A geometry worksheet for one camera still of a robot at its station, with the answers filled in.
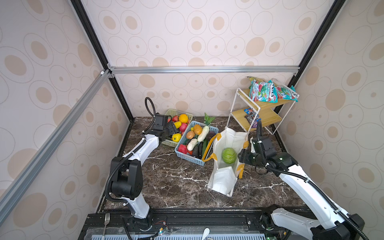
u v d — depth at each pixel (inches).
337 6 26.6
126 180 18.2
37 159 19.7
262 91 32.0
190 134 39.4
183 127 42.1
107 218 29.4
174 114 45.9
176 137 39.3
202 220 29.9
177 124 41.6
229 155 35.3
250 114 38.3
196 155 36.1
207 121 41.0
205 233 27.7
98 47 31.4
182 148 36.3
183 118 43.3
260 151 21.9
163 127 27.5
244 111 40.4
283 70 37.7
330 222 15.3
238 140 34.2
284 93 32.9
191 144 37.5
